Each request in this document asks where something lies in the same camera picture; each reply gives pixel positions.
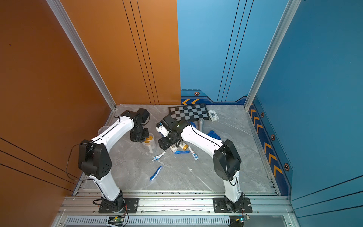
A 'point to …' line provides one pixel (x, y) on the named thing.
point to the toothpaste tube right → (194, 154)
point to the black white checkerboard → (192, 112)
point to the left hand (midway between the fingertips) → (145, 138)
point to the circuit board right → (237, 221)
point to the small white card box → (213, 115)
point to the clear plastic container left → (103, 128)
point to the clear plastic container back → (150, 143)
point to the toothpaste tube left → (157, 157)
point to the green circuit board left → (117, 221)
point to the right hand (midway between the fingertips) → (166, 142)
